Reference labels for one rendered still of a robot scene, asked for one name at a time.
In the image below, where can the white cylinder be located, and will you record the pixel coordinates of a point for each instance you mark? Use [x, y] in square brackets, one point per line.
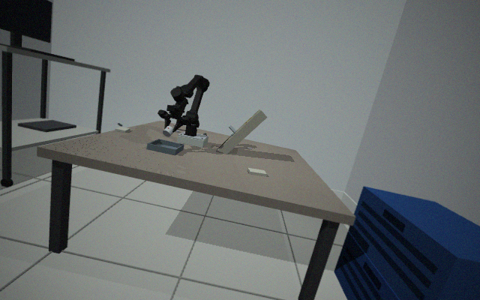
[168, 131]

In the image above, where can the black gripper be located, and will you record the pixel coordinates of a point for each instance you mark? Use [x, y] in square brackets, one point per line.
[181, 119]

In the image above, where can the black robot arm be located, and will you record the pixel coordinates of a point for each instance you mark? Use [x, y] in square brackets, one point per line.
[180, 95]

